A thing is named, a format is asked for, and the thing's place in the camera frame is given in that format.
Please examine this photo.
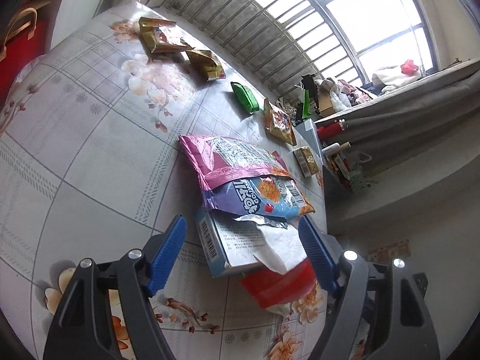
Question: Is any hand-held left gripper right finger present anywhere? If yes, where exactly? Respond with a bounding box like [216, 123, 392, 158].
[298, 217, 442, 360]

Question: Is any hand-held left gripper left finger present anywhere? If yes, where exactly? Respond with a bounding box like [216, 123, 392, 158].
[42, 214, 188, 360]

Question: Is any white tissue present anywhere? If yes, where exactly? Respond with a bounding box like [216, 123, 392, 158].
[234, 220, 309, 274]

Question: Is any light blue carton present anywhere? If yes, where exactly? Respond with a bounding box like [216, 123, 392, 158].
[194, 208, 271, 279]

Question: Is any blue and orange snack bag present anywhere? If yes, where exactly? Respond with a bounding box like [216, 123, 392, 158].
[202, 175, 316, 230]

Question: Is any pink snack bag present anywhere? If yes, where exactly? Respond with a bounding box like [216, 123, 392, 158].
[179, 135, 298, 197]

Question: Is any grey cabinet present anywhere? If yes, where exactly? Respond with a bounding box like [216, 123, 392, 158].
[292, 120, 359, 235]

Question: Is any patterned wrapped roll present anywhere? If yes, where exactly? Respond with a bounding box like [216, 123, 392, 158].
[365, 238, 410, 264]

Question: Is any green plastic desk basket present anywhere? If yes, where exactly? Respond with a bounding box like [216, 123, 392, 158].
[346, 172, 367, 193]

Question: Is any small yellow carton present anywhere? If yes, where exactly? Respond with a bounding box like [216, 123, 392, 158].
[292, 146, 320, 177]

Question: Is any small white bottle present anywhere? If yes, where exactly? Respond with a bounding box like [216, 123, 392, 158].
[322, 142, 352, 157]

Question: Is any floral plastic tablecloth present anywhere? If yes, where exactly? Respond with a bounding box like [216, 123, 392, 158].
[0, 0, 328, 360]

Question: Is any red thermos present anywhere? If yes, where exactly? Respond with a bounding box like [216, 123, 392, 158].
[317, 119, 347, 140]

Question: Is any orange patterned snack packet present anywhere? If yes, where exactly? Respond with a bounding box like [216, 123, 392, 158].
[263, 98, 296, 146]

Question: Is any green paper bag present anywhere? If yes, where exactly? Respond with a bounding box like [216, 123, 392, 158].
[298, 88, 313, 119]

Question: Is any cardboard box with clothes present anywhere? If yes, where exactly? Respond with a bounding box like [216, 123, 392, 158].
[315, 78, 376, 118]

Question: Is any beige curtain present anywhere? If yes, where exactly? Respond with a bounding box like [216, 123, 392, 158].
[315, 60, 480, 182]

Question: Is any small green packet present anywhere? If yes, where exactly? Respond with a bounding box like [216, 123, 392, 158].
[230, 82, 260, 114]

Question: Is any small gold snack wrapper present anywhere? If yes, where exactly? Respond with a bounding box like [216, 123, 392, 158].
[185, 49, 227, 82]

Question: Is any white cloth bundle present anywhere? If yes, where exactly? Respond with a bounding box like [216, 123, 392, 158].
[371, 65, 425, 93]

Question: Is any large gold snack wrapper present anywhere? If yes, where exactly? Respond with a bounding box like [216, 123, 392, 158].
[138, 17, 190, 54]

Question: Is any metal balcony railing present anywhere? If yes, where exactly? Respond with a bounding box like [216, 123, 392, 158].
[146, 0, 376, 96]

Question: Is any red gift bag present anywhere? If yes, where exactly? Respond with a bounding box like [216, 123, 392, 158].
[0, 19, 54, 110]

